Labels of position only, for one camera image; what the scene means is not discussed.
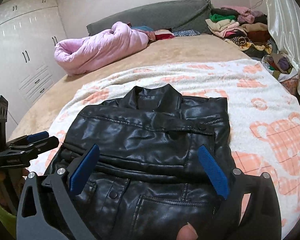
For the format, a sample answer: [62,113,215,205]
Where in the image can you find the clear bag of clothes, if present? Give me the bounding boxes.
[262,52,298,81]

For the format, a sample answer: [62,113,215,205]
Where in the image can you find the white wardrobe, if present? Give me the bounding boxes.
[0,0,68,135]

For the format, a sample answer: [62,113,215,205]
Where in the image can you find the person's lime green garment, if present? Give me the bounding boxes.
[0,197,17,240]

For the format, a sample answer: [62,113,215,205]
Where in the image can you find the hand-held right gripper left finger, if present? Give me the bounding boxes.
[16,144,100,240]

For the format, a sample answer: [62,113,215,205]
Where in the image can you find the white satin curtain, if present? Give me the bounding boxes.
[262,0,300,98]

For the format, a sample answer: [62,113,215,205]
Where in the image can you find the grey headboard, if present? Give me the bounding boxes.
[86,0,213,37]

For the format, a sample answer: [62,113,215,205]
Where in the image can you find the red cloth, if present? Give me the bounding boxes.
[154,29,175,41]

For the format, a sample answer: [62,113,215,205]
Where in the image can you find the black leather jacket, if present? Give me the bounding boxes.
[44,84,243,240]

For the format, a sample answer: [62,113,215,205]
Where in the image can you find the orange floral cloth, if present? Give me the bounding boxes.
[284,77,300,96]

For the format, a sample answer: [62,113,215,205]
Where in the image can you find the white orange bear-print blanket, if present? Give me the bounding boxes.
[27,59,300,240]

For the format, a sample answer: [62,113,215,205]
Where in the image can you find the pile of folded clothes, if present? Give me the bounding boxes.
[205,5,273,53]

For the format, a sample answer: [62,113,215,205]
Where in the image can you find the teal cloth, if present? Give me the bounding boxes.
[132,25,153,32]

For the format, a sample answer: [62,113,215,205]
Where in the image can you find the beige bed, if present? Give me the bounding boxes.
[7,34,265,140]

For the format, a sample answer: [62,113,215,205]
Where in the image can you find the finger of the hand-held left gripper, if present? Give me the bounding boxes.
[6,131,50,148]
[8,136,60,153]

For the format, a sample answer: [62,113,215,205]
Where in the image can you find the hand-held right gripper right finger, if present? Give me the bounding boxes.
[197,145,282,240]

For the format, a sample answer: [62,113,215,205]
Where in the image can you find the pink quilt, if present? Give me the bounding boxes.
[54,21,150,75]

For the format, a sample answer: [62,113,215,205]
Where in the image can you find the person's right hand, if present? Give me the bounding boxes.
[178,224,198,240]

